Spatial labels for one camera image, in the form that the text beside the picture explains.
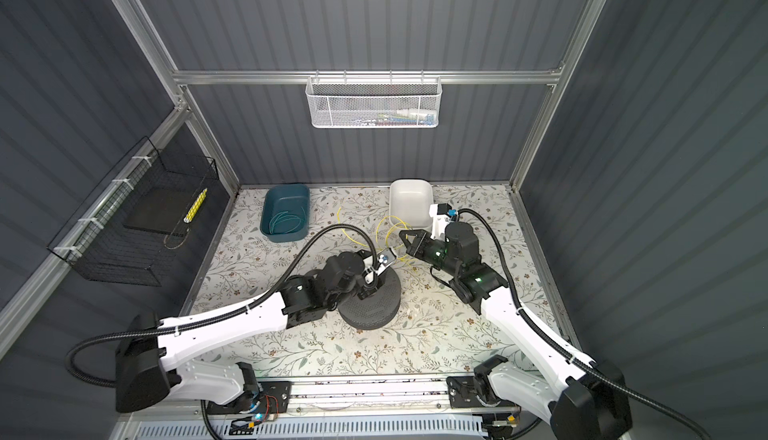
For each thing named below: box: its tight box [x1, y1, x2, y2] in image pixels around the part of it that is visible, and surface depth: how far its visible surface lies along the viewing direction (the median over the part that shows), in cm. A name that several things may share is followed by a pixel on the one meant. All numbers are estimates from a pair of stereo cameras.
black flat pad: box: [123, 187, 201, 236], surface depth 76 cm
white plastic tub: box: [389, 178, 434, 231], surface depth 117 cm
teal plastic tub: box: [260, 184, 310, 243], surface depth 108 cm
